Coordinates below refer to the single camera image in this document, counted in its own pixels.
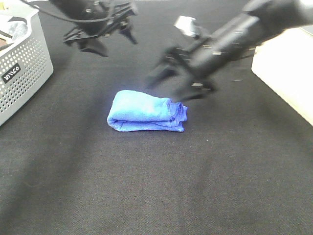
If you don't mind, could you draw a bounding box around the grey perforated laundry basket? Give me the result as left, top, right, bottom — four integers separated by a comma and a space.
0, 9, 53, 124

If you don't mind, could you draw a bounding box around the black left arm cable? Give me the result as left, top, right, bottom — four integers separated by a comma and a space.
21, 0, 115, 24

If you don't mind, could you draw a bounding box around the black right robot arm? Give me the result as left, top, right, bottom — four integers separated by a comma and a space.
147, 0, 313, 101

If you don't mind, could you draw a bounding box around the grey towel in basket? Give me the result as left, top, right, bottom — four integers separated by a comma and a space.
0, 21, 28, 41

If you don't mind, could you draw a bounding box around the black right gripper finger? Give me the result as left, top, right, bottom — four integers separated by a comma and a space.
173, 83, 213, 102
145, 65, 179, 89

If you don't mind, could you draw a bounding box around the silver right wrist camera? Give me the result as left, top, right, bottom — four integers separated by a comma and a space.
174, 15, 203, 39

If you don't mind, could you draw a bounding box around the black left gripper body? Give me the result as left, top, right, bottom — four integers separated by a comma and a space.
51, 0, 137, 45

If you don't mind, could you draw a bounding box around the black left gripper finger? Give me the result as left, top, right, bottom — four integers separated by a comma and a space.
119, 21, 138, 45
77, 38, 108, 57

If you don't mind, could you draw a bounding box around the blue microfiber towel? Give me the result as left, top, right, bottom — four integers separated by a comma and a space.
107, 90, 188, 132

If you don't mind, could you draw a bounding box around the white plastic storage bin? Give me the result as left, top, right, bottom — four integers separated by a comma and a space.
251, 26, 313, 124

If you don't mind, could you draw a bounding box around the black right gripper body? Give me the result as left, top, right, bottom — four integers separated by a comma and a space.
157, 34, 220, 91

